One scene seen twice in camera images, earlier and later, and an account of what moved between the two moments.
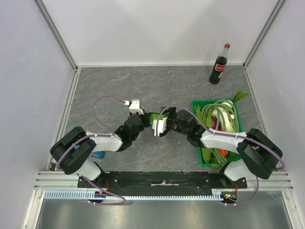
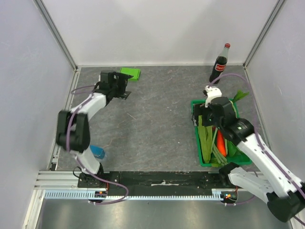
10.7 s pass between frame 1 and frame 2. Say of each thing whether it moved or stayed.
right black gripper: moved
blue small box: stayed
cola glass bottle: stayed
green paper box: moved
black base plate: stayed
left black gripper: moved
